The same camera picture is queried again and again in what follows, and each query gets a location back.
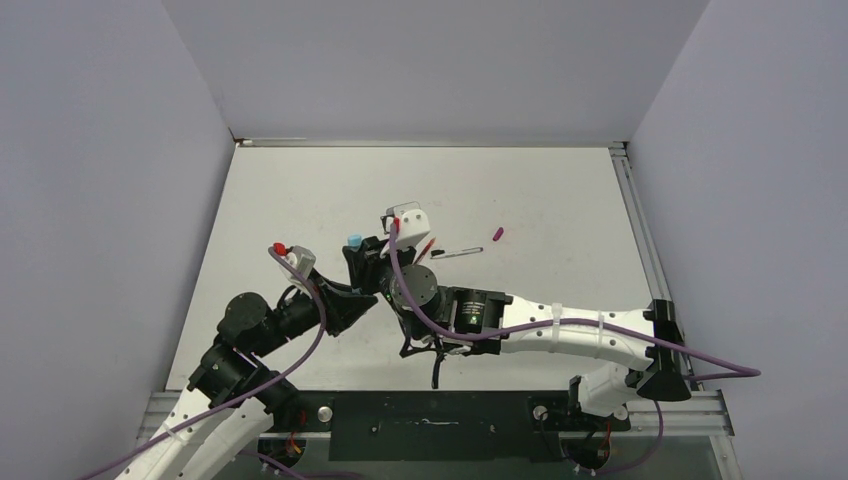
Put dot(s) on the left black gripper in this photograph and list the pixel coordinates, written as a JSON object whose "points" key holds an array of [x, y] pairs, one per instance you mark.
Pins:
{"points": [[342, 308]]}

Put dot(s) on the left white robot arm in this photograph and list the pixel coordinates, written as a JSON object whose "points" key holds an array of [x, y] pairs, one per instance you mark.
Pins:
{"points": [[232, 397]]}

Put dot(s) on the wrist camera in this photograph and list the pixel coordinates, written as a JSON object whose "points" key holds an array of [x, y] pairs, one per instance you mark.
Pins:
{"points": [[295, 261], [411, 222]]}

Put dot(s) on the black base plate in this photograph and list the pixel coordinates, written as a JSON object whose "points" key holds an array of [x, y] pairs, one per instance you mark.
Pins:
{"points": [[436, 425]]}

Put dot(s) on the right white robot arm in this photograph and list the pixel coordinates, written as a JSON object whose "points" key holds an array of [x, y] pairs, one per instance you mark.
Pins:
{"points": [[637, 348]]}

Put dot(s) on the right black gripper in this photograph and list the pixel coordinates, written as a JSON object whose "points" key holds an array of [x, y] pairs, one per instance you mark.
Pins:
{"points": [[367, 263]]}

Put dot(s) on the red pen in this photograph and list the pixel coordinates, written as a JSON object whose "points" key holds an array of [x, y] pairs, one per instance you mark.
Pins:
{"points": [[426, 249]]}

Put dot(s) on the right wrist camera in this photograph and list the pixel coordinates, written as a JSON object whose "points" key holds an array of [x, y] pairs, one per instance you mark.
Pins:
{"points": [[411, 222]]}

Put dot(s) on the blue highlighter cap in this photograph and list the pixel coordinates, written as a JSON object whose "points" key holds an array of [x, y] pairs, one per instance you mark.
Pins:
{"points": [[354, 241]]}

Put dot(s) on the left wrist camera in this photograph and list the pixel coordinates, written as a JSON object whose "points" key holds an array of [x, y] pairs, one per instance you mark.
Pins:
{"points": [[295, 261]]}

